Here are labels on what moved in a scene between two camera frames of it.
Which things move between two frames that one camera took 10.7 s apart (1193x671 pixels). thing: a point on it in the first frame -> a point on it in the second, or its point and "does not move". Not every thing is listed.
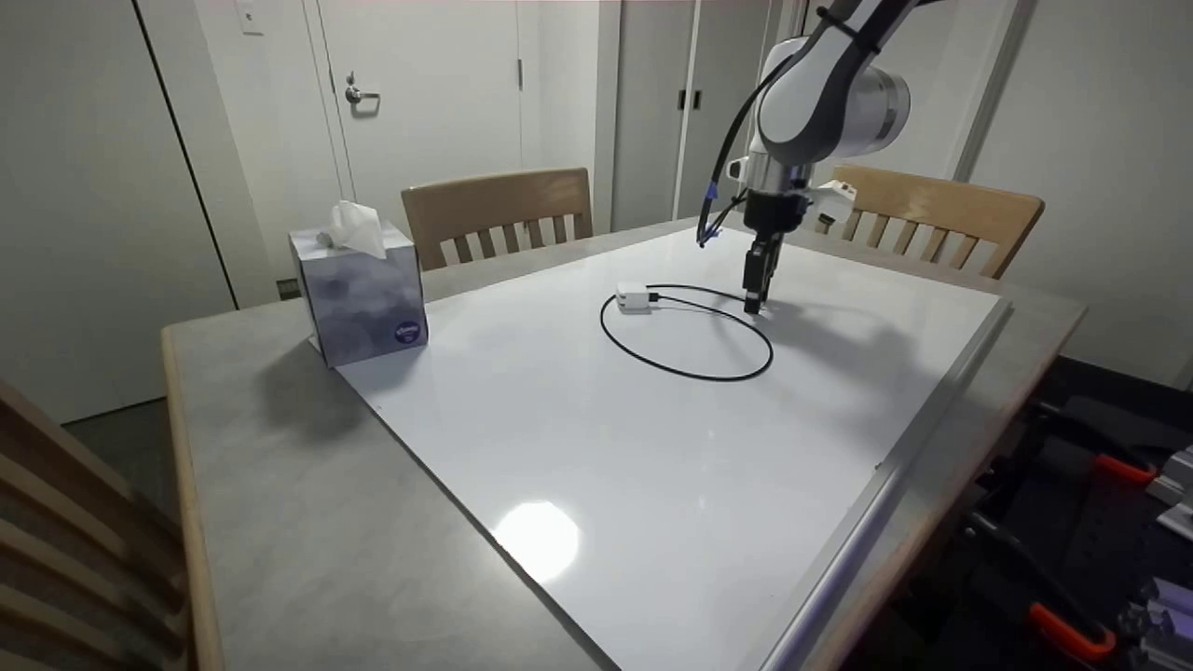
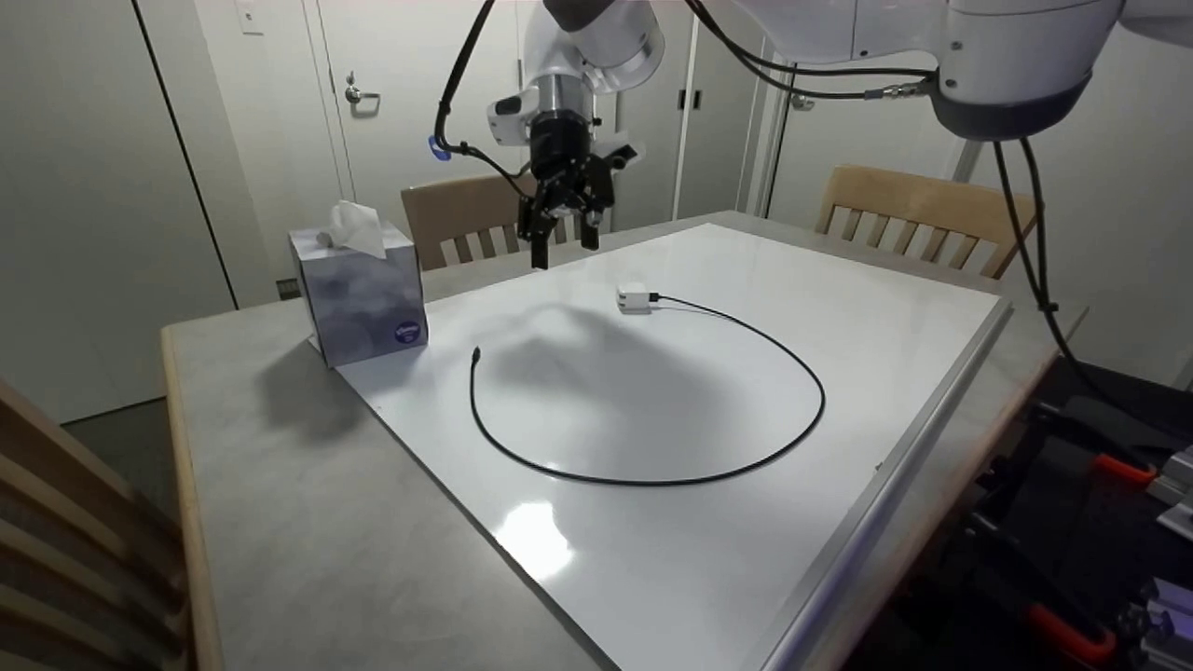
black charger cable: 693,301 -> 670,479
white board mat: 683,471 does not move
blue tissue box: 362,285 does not move
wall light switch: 253,20 does not move
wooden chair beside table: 90,577 does not move
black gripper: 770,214 -> 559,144
